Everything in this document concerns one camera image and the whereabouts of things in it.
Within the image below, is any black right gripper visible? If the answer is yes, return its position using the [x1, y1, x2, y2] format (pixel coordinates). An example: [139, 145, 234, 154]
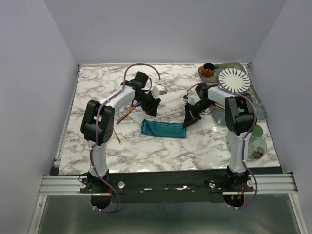
[182, 100, 215, 129]

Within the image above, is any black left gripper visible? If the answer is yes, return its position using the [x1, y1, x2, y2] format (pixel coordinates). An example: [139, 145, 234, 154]
[136, 91, 162, 118]

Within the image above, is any iridescent rainbow knife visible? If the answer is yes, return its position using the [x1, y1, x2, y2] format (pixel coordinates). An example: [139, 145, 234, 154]
[116, 105, 139, 124]

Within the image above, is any teal cloth napkin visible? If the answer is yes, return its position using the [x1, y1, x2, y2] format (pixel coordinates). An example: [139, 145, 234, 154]
[141, 120, 187, 138]

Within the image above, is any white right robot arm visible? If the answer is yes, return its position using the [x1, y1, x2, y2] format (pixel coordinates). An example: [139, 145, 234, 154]
[183, 81, 257, 191]

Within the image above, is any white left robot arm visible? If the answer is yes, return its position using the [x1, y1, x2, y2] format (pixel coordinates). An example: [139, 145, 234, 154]
[80, 72, 160, 193]

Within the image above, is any dark floral placemat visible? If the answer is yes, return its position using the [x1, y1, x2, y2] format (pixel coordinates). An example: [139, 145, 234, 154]
[198, 62, 267, 121]

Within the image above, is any orange black cup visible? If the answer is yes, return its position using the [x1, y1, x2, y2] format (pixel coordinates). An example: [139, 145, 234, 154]
[198, 63, 215, 77]

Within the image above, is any white striped plate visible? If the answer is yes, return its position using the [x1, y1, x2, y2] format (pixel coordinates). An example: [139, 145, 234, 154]
[218, 68, 251, 93]

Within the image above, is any mint green small bowl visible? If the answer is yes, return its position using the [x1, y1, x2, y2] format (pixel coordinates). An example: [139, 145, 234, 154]
[251, 124, 264, 138]

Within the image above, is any mint green floral plate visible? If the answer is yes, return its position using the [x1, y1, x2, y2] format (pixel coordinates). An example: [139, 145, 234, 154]
[228, 133, 267, 162]

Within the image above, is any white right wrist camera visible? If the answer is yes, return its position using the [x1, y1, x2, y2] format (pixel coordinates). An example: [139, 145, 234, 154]
[183, 95, 195, 105]

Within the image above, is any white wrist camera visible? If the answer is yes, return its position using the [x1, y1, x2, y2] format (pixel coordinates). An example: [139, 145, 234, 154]
[152, 84, 168, 99]
[183, 95, 195, 105]

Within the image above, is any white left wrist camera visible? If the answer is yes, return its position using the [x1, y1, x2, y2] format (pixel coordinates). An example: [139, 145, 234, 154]
[152, 84, 168, 99]

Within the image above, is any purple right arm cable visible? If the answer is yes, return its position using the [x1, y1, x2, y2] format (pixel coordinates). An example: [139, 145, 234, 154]
[185, 82, 258, 210]

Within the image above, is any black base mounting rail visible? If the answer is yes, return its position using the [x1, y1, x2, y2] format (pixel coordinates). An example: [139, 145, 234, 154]
[80, 169, 254, 204]

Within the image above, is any aluminium frame rail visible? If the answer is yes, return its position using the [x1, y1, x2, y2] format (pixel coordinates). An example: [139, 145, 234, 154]
[39, 174, 298, 196]

